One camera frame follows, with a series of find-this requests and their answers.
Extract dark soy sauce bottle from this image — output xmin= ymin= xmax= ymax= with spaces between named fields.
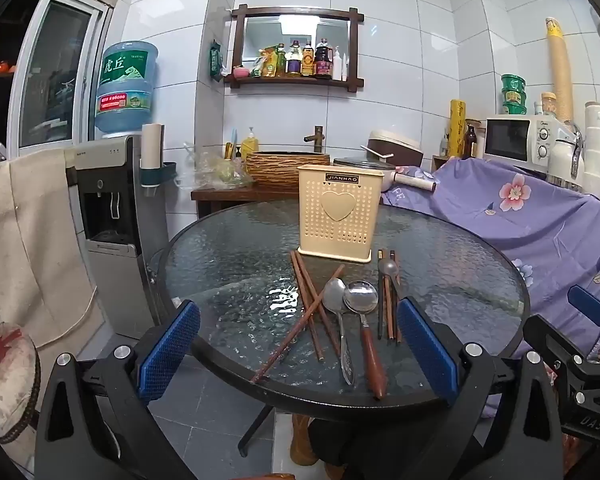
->
xmin=314 ymin=37 xmax=332 ymax=80

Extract round patterned cushion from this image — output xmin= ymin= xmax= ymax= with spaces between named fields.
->
xmin=0 ymin=322 xmax=42 ymax=443

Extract white microwave oven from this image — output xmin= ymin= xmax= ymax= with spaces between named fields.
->
xmin=482 ymin=114 xmax=568 ymax=173

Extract brown and white rice cooker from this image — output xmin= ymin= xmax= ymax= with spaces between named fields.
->
xmin=367 ymin=129 xmax=423 ymax=167

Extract bronze faucet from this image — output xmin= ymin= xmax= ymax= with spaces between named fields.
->
xmin=303 ymin=125 xmax=326 ymax=153

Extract white pot with handle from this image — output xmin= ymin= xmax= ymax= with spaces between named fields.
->
xmin=382 ymin=170 xmax=437 ymax=196

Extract clear plastic bag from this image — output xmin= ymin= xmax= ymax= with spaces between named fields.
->
xmin=175 ymin=142 xmax=253 ymax=192

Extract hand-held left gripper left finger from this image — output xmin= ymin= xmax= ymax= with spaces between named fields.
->
xmin=35 ymin=300 xmax=203 ymax=480

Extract tall stack of paper cups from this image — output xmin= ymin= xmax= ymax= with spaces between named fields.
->
xmin=546 ymin=17 xmax=576 ymax=123

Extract large spoon with wooden handle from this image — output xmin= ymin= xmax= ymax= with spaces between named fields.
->
xmin=342 ymin=281 xmax=388 ymax=401

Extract all-metal spoon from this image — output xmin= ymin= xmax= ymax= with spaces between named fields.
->
xmin=322 ymin=277 xmax=356 ymax=387

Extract beige cloth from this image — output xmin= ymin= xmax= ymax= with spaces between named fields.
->
xmin=0 ymin=149 xmax=106 ymax=348

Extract small metal spoon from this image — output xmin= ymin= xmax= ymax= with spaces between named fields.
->
xmin=381 ymin=259 xmax=403 ymax=306

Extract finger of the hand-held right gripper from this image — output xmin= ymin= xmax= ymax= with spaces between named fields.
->
xmin=522 ymin=312 xmax=600 ymax=386
xmin=567 ymin=284 xmax=600 ymax=333

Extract blue water dispenser bottle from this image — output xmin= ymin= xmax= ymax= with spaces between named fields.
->
xmin=94 ymin=41 xmax=160 ymax=138

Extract dark wooden counter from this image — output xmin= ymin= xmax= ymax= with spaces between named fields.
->
xmin=190 ymin=185 xmax=301 ymax=221

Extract woven pattern sink basin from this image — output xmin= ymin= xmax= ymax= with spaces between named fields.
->
xmin=244 ymin=150 xmax=331 ymax=188

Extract white framed window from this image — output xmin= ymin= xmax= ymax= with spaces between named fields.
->
xmin=7 ymin=0 xmax=113 ymax=156

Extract grey water dispenser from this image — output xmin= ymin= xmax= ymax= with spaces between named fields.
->
xmin=72 ymin=135 xmax=173 ymax=326

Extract green hanging packet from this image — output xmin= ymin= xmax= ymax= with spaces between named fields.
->
xmin=209 ymin=40 xmax=225 ymax=82

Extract dark wooden wall shelf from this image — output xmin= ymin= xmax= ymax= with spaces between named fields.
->
xmin=223 ymin=5 xmax=365 ymax=92

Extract yellow soap pump bottle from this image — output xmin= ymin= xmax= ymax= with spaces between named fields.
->
xmin=241 ymin=127 xmax=259 ymax=161

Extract yellow wrapped roll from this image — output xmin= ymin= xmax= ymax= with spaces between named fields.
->
xmin=449 ymin=99 xmax=467 ymax=157

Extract purple floral cloth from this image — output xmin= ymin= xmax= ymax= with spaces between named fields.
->
xmin=382 ymin=156 xmax=600 ymax=418

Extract glass pot lid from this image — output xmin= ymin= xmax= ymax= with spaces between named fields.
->
xmin=333 ymin=156 xmax=397 ymax=170

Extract beige plastic utensil holder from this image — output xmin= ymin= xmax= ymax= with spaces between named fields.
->
xmin=297 ymin=164 xmax=385 ymax=263

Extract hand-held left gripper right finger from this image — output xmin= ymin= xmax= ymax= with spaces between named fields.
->
xmin=360 ymin=296 xmax=566 ymax=480

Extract white thermos jug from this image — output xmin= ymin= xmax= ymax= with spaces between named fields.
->
xmin=547 ymin=120 xmax=586 ymax=186

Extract purple label sauce bottle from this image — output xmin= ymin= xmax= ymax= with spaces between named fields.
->
xmin=286 ymin=40 xmax=302 ymax=77

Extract round glass table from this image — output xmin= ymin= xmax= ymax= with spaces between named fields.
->
xmin=147 ymin=199 xmax=531 ymax=456

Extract dark green wall holder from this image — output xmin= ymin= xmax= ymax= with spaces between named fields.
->
xmin=140 ymin=161 xmax=178 ymax=188

